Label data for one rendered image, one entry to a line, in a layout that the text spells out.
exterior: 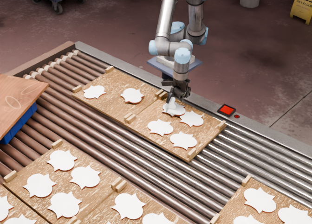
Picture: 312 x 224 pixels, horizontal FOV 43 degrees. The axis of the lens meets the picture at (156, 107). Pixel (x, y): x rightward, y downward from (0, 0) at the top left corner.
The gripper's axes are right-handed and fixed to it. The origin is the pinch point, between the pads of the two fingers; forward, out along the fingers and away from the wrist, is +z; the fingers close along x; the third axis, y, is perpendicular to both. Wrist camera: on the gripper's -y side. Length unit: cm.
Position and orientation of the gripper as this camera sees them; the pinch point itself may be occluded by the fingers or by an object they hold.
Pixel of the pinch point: (173, 105)
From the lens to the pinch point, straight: 216.1
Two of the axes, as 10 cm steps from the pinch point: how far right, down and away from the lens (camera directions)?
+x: 6.4, -4.8, 6.0
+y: 7.7, 4.4, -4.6
